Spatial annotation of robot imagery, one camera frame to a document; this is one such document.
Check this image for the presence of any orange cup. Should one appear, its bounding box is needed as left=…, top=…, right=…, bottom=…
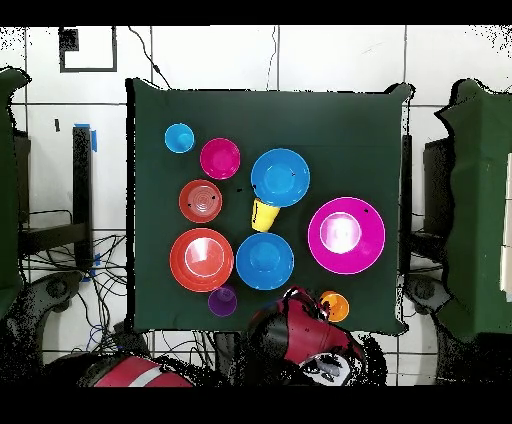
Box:
left=319, top=290, right=350, bottom=324

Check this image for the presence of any yellow cup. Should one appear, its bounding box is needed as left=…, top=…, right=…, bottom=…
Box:
left=250, top=197, right=282, bottom=233

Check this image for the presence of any large orange bowl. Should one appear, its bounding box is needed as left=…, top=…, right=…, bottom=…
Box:
left=169, top=227, right=235, bottom=294

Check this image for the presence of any blue bowl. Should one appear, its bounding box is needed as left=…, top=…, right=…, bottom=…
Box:
left=250, top=148, right=311, bottom=208
left=235, top=232, right=296, bottom=291

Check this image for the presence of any purple cup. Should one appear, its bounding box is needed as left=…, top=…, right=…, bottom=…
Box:
left=207, top=283, right=238, bottom=318

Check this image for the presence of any large pink bowl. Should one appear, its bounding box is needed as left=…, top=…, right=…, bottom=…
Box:
left=307, top=196, right=387, bottom=276

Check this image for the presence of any small orange bowl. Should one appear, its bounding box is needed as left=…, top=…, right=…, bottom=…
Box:
left=178, top=178, right=224, bottom=224

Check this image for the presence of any black power adapter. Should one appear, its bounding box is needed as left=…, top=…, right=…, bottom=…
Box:
left=112, top=321, right=151, bottom=357

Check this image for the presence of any small crimson bowl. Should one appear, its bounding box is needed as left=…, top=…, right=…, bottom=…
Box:
left=199, top=137, right=242, bottom=181

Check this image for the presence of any dark green table cloth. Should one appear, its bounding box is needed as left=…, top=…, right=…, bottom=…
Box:
left=125, top=77, right=413, bottom=335

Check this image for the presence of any black cabinet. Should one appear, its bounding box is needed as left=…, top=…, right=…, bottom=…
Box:
left=422, top=137, right=455, bottom=241

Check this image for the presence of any white panel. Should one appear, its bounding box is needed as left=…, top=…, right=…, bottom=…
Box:
left=499, top=151, right=512, bottom=302

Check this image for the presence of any green cloth covered table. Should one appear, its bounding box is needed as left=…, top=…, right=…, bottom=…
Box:
left=0, top=67, right=31, bottom=317
left=434, top=78, right=512, bottom=335

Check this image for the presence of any light blue cup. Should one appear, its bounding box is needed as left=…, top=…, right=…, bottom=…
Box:
left=164, top=122, right=196, bottom=154

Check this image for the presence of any blue tape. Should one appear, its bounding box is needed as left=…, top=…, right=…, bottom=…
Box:
left=74, top=122, right=98, bottom=153

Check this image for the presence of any black pedestal leg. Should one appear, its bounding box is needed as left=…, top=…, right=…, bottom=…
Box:
left=7, top=270, right=85, bottom=333
left=402, top=273, right=452, bottom=318

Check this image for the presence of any black stand post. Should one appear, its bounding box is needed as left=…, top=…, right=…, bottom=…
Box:
left=400, top=134, right=413, bottom=277

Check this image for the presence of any tangle of black cables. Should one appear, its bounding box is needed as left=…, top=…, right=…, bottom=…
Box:
left=23, top=231, right=217, bottom=373

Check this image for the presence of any black stand frame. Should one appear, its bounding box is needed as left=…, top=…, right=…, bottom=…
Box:
left=17, top=125, right=95, bottom=269

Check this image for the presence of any black floor cable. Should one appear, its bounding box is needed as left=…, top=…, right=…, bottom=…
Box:
left=127, top=26, right=173, bottom=90

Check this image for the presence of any black square frame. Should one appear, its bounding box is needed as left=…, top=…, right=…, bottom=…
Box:
left=58, top=26, right=118, bottom=74

